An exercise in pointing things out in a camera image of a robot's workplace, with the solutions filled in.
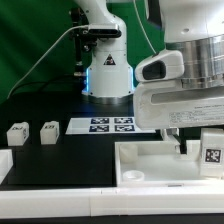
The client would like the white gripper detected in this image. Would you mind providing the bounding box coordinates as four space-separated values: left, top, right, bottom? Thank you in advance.
133 80 224 153

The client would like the white square tabletop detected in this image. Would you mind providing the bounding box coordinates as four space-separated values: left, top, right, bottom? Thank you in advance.
115 140 224 187

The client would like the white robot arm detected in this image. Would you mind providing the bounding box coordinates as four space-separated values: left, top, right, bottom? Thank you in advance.
74 0 224 130

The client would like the white U-shaped obstacle fence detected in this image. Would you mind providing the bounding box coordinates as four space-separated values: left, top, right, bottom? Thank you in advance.
0 148 224 219

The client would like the white sheet with tags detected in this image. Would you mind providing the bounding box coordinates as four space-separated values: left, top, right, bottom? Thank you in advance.
66 117 155 135

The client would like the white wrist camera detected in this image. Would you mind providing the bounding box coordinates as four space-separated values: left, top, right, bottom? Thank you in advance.
135 50 185 82

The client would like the black cable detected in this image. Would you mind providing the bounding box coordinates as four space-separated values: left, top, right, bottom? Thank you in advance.
8 76 88 99

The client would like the black camera stand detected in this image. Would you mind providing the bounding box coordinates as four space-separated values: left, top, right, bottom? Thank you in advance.
69 7 94 77

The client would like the white cable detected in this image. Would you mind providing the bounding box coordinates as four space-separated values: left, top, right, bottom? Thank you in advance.
6 26 89 100

